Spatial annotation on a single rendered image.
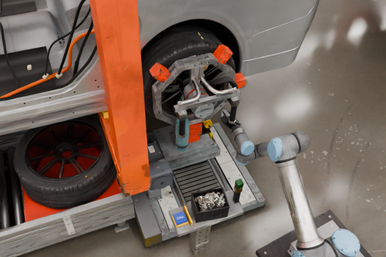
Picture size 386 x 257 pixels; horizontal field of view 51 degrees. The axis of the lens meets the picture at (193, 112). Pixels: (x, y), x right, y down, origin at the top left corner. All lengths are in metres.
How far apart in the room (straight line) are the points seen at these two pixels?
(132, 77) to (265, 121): 2.05
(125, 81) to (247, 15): 1.06
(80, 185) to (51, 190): 0.17
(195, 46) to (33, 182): 1.30
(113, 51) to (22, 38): 1.54
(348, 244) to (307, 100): 1.93
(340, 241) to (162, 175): 1.17
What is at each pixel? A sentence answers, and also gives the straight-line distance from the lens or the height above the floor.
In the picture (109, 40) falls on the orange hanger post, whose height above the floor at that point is 1.65.
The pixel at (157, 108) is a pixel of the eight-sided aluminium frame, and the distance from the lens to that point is 2.53.
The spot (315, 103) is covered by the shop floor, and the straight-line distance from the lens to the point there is 3.97.
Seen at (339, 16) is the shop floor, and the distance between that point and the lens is 5.31.
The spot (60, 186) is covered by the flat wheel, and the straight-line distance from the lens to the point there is 2.64.
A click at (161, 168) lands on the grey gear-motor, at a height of 0.40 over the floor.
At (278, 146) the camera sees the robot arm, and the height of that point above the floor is 1.02.
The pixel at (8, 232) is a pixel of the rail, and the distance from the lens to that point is 2.70.
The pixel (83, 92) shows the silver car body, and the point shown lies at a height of 0.93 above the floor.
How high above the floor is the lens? 2.62
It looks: 46 degrees down
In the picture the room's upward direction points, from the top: 3 degrees clockwise
